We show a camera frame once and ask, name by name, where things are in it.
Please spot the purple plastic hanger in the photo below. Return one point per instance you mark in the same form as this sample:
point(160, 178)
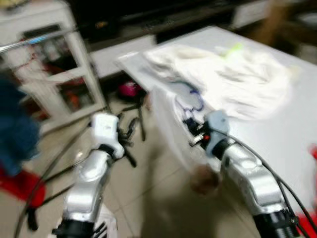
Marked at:
point(199, 101)

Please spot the pink round object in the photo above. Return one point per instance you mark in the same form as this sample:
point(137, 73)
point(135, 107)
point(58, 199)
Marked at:
point(129, 91)

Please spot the brown fluffy item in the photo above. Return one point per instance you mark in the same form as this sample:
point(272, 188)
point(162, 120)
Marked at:
point(205, 181)

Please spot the white low box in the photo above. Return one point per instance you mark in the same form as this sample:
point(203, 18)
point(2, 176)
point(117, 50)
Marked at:
point(119, 57)

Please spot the white glass-door cabinet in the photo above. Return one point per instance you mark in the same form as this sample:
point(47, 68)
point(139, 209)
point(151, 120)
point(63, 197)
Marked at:
point(59, 74)

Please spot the green plastic item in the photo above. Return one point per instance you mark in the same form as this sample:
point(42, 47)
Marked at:
point(233, 49)

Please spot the white shirt black print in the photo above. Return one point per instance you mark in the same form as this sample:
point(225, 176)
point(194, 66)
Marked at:
point(106, 225)

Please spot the red garment white collar trim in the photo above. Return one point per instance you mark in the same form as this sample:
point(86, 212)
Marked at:
point(22, 186)

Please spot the black tv stand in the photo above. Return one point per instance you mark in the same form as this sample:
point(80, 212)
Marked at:
point(148, 20)

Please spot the brown wooden chair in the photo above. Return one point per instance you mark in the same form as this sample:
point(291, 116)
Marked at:
point(275, 22)

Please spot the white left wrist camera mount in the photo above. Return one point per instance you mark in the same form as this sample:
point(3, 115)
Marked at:
point(105, 130)

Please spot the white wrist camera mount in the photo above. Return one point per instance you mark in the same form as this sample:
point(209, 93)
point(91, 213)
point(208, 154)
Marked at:
point(218, 124)
point(105, 130)

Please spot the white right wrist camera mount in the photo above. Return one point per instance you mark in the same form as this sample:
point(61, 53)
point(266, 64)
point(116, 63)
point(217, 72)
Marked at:
point(218, 124)

